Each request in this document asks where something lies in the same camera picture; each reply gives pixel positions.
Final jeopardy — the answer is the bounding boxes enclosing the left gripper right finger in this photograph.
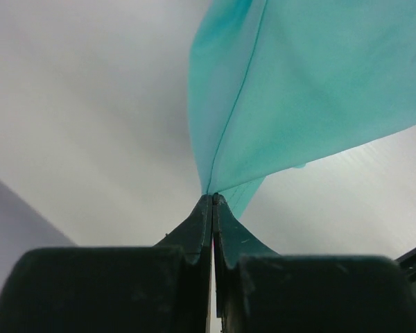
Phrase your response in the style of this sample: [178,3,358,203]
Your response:
[212,194,416,332]

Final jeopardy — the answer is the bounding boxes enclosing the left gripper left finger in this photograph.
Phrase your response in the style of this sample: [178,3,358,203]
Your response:
[0,195,212,332]

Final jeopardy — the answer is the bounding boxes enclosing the teal t shirt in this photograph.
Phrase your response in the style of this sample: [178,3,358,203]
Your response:
[188,1,416,216]

